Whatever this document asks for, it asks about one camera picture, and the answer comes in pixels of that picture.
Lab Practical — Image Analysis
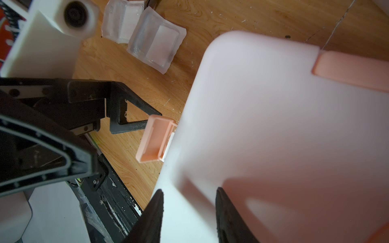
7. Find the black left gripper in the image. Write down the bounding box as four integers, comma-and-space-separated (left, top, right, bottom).
1, 78, 161, 196

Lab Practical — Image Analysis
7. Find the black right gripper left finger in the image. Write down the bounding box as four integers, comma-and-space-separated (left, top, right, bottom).
122, 189, 164, 243

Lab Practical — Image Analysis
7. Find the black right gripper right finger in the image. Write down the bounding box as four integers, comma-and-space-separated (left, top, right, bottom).
215, 187, 259, 243

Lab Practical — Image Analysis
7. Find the white pink first aid kit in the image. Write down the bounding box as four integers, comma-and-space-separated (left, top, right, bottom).
136, 31, 389, 243

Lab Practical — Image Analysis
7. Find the gauze packet clear wrapper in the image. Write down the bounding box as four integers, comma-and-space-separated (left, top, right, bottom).
127, 7, 187, 74

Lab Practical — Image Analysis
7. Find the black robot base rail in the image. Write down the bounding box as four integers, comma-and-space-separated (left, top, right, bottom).
69, 154, 143, 243

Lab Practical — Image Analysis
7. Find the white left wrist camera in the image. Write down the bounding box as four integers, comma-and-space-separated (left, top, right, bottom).
1, 1, 100, 79

